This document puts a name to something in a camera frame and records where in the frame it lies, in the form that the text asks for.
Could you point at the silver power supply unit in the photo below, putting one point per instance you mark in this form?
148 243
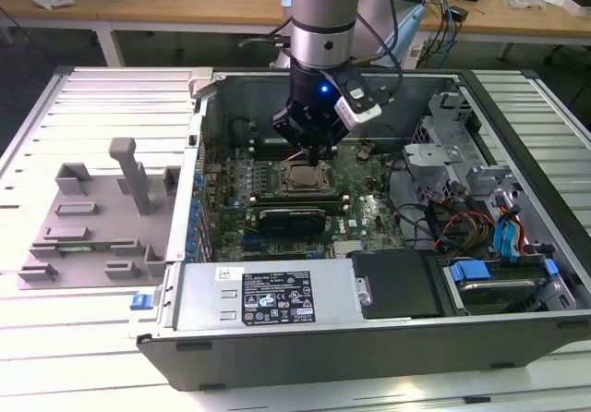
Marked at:
203 292

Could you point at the black graphics card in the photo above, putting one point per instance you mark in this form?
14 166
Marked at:
291 221

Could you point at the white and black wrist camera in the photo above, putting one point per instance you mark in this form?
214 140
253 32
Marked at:
358 114

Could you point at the black plastic drive shroud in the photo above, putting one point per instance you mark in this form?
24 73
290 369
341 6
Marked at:
397 282

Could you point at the small silver heatsink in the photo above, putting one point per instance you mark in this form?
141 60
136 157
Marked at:
348 248

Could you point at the green motherboard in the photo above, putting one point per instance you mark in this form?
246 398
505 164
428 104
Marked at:
369 218

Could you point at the grey parts rack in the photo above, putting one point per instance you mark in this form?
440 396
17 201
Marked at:
111 227

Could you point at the silver metal drive cage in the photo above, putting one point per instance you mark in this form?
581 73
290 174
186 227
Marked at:
429 155

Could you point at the wooden desk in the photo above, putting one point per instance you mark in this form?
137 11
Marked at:
184 5

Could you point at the hard disk in blue carrier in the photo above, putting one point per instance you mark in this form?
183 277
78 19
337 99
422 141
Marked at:
498 292

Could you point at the round coin cell battery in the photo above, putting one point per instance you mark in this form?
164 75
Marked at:
363 152

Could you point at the black RAM slot bank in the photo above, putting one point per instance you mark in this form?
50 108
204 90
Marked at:
295 197
261 151

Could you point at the black open PC case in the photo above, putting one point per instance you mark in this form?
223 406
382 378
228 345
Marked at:
323 361

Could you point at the thin metal locking lever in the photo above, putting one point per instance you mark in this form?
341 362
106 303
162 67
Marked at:
293 156

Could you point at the black round speaker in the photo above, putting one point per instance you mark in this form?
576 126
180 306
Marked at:
240 132

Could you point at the small black adapter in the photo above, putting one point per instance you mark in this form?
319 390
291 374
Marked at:
459 13

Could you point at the silver CPU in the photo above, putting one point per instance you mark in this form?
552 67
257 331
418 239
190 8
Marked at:
302 177

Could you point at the blue case latch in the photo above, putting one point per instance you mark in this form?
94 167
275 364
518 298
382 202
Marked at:
141 302

